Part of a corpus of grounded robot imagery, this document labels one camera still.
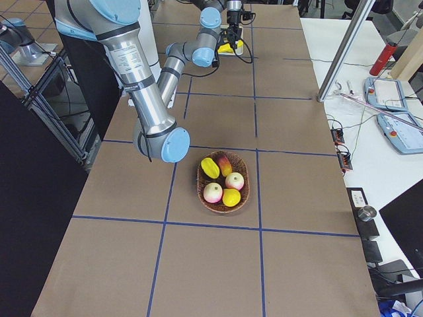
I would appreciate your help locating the yellow banana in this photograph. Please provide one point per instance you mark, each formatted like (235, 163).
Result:
(226, 49)

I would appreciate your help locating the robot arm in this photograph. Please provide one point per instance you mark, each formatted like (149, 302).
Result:
(115, 24)
(224, 19)

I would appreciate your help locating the brown wicker basket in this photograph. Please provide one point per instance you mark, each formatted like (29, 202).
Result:
(238, 165)

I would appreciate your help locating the white bear tray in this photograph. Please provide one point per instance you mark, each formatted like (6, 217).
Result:
(232, 44)

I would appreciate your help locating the long metal grabber stick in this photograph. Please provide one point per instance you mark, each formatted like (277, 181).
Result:
(350, 97)

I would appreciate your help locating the yellow starfruit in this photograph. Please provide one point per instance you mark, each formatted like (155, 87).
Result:
(210, 168)

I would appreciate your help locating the red bottle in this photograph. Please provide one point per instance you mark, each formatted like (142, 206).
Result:
(383, 58)

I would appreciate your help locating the teach pendant far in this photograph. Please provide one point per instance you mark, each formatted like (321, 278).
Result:
(385, 94)

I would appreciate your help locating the teach pendant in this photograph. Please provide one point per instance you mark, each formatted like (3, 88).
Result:
(407, 140)
(385, 94)

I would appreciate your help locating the pink white peach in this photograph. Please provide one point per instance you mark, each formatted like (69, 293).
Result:
(212, 192)

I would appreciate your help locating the yellow lemon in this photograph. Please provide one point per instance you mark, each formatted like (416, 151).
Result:
(231, 197)

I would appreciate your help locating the teach pendant near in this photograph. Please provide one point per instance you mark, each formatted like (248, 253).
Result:
(407, 140)

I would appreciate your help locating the small metal cup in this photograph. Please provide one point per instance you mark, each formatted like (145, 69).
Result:
(367, 213)

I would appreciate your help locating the black monitor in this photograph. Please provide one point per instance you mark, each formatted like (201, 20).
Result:
(403, 218)

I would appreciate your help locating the aluminium frame post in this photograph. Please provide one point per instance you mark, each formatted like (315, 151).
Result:
(362, 11)

